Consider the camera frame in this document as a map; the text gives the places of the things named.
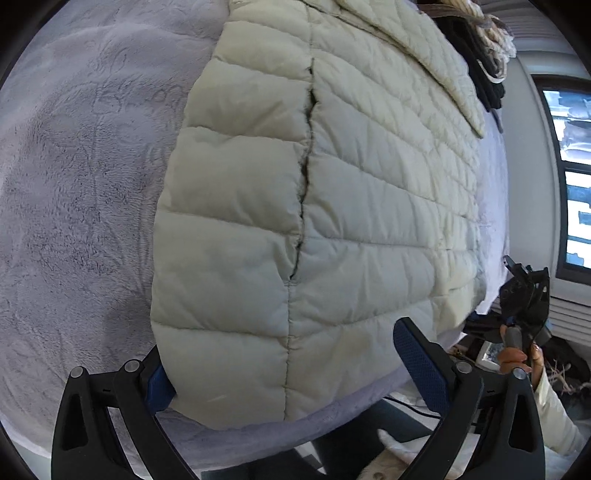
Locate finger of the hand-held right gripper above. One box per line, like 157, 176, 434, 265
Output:
503, 255, 533, 283

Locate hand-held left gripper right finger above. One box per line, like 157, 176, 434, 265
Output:
393, 318, 548, 480

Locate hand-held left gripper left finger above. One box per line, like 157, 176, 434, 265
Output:
51, 344, 204, 480

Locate cream puffer jacket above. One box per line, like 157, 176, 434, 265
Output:
150, 0, 488, 431

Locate person's right forearm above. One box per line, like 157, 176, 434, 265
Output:
531, 369, 587, 455

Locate person's right hand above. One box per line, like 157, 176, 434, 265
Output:
499, 344, 543, 388

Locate blue white box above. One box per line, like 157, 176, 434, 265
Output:
475, 342, 504, 370

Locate dried twigs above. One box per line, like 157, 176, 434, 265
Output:
545, 360, 583, 398

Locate person's legs in jeans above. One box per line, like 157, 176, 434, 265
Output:
295, 397, 444, 480

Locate window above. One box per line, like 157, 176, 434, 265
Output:
531, 74, 591, 280

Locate black garment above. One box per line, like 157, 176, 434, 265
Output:
438, 9, 509, 112

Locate purple fleece blanket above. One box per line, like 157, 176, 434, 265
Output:
0, 0, 511, 467

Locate cream striped robe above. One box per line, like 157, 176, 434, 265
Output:
418, 0, 517, 56

